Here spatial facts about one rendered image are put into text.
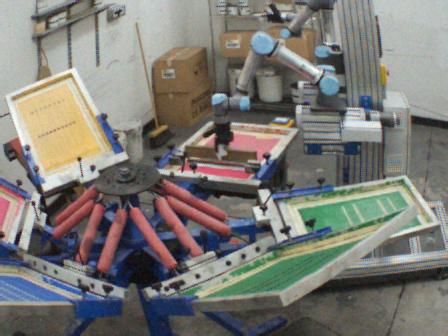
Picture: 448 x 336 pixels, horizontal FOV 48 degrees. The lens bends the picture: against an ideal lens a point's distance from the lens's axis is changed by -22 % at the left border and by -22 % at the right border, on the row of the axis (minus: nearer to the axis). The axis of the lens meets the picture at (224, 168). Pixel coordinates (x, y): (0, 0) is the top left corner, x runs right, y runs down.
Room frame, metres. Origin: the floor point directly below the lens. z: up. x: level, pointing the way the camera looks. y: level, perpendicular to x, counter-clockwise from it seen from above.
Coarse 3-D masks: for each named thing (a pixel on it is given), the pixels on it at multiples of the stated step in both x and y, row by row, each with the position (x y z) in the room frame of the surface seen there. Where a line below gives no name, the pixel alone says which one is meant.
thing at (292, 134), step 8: (208, 128) 3.62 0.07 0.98; (232, 128) 3.64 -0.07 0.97; (240, 128) 3.62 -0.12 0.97; (248, 128) 3.60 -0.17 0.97; (256, 128) 3.57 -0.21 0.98; (264, 128) 3.55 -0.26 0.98; (272, 128) 3.53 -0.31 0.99; (280, 128) 3.52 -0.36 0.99; (288, 128) 3.51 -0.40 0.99; (200, 136) 3.52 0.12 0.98; (288, 136) 3.39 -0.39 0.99; (296, 136) 3.44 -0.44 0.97; (184, 144) 3.39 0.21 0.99; (288, 144) 3.29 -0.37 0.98; (280, 152) 3.17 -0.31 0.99; (168, 168) 3.14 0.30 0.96
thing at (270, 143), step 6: (246, 138) 3.48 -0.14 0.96; (252, 138) 3.48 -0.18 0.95; (258, 138) 3.47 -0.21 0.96; (276, 138) 3.45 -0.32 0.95; (270, 144) 3.37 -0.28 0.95; (276, 144) 3.37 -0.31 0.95; (264, 150) 3.29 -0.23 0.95; (270, 150) 3.28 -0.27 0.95; (258, 156) 3.22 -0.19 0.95; (216, 174) 3.03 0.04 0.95; (222, 174) 3.02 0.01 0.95; (228, 174) 3.02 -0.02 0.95; (234, 174) 3.01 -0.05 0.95; (240, 174) 3.01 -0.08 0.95; (246, 174) 3.00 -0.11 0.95
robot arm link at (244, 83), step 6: (252, 54) 3.21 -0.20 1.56; (258, 54) 3.20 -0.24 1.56; (246, 60) 3.23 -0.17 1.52; (252, 60) 3.21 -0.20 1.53; (258, 60) 3.21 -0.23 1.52; (246, 66) 3.22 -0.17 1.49; (252, 66) 3.21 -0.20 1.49; (258, 66) 3.23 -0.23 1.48; (246, 72) 3.21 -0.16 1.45; (252, 72) 3.21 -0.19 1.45; (240, 78) 3.23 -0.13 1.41; (246, 78) 3.21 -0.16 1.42; (252, 78) 3.22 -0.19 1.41; (240, 84) 3.22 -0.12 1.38; (246, 84) 3.21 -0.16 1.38; (240, 90) 3.22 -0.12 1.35; (246, 90) 3.22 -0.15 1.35; (246, 96) 3.23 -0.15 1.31
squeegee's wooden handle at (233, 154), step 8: (192, 144) 3.22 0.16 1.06; (192, 152) 3.20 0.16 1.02; (200, 152) 3.18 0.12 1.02; (208, 152) 3.16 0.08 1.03; (232, 152) 3.10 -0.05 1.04; (240, 152) 3.08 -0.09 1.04; (248, 152) 3.06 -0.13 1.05; (256, 152) 3.06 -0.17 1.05; (232, 160) 3.10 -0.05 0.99; (240, 160) 3.08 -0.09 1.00
